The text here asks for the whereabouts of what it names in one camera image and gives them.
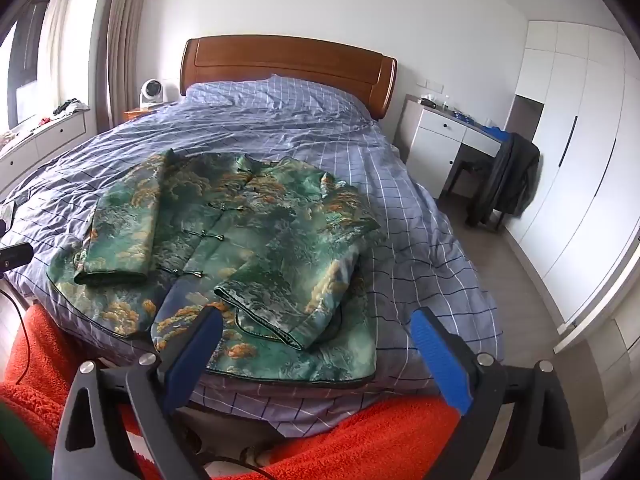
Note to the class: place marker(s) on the wooden headboard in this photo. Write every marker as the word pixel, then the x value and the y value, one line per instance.
pixel 285 62

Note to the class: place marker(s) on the blue plaid duvet bed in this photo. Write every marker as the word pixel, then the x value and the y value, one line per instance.
pixel 300 125

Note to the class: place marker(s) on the white desk fan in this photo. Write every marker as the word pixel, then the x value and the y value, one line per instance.
pixel 151 92

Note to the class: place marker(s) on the dark chair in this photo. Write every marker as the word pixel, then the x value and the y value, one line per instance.
pixel 462 170

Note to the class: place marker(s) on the green patterned silk jacket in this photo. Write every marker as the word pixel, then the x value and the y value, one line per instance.
pixel 280 230

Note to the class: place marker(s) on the white wall sockets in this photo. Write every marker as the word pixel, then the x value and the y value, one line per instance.
pixel 431 85

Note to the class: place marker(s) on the orange fleece cloth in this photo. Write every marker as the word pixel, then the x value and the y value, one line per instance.
pixel 380 435

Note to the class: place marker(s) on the wooden nightstand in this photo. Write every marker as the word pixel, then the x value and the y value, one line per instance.
pixel 134 113

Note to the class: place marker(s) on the beige curtain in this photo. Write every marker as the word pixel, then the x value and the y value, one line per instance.
pixel 127 35

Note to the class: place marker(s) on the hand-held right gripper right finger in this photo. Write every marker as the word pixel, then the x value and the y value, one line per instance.
pixel 440 360

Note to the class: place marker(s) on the dark jacket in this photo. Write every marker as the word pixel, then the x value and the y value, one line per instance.
pixel 510 180

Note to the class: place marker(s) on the pile of clothes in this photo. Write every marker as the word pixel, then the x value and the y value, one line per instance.
pixel 70 106

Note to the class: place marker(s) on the white desk with drawers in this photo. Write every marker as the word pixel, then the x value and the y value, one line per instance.
pixel 432 135

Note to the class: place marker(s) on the white wardrobe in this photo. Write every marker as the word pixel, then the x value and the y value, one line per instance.
pixel 590 160

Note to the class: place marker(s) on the white window bench cabinet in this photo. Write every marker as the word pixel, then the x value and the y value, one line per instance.
pixel 45 140

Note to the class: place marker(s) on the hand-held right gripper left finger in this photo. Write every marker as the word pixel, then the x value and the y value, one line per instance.
pixel 192 355

